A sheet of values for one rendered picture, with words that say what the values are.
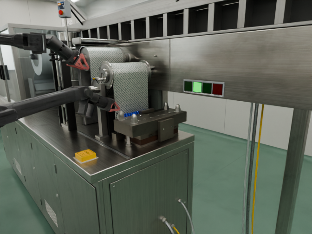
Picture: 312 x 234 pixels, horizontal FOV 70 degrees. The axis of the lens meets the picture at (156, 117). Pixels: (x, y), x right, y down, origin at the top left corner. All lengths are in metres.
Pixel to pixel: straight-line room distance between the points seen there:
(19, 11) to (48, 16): 0.69
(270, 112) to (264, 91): 2.54
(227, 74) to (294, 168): 0.55
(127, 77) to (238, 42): 0.58
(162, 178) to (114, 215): 0.31
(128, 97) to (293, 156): 0.87
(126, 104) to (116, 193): 0.48
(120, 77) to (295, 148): 0.92
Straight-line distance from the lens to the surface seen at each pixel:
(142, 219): 1.24
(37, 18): 6.93
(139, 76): 1.28
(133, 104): 1.28
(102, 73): 1.23
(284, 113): 3.51
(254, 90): 1.05
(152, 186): 1.18
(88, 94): 1.05
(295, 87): 0.99
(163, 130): 1.16
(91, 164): 1.01
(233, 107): 3.79
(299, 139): 1.20
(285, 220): 1.40
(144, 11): 1.50
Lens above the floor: 1.34
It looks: 15 degrees down
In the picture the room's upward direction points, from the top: 1 degrees counter-clockwise
